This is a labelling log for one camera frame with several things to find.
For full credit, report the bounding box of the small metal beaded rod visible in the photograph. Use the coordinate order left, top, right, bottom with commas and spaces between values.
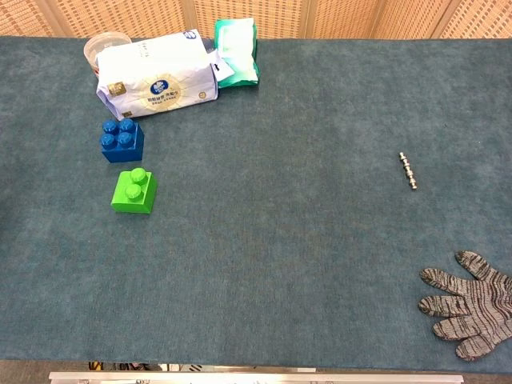
398, 151, 419, 191

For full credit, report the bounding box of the white tissue pack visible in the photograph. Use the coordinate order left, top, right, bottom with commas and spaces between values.
95, 27, 236, 122

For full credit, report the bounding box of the green wet wipes pack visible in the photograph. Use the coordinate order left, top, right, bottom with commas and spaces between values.
214, 18, 261, 89

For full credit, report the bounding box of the aluminium profile rail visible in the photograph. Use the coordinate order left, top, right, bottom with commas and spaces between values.
48, 370, 465, 384

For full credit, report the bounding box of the teal felt table cloth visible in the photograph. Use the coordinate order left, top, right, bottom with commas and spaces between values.
0, 35, 512, 370

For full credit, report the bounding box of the woven bamboo folding screen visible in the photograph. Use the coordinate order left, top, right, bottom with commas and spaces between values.
0, 0, 512, 40

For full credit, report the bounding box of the blue toy brick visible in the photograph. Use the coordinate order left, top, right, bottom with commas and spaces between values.
99, 118, 145, 164

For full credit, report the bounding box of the clear round plastic container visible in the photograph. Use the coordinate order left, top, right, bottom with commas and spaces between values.
83, 31, 133, 75

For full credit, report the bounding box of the grey striped knitted glove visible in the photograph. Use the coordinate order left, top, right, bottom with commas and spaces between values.
418, 250, 512, 362

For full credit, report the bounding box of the green toy brick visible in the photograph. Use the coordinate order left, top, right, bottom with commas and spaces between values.
110, 167, 158, 216

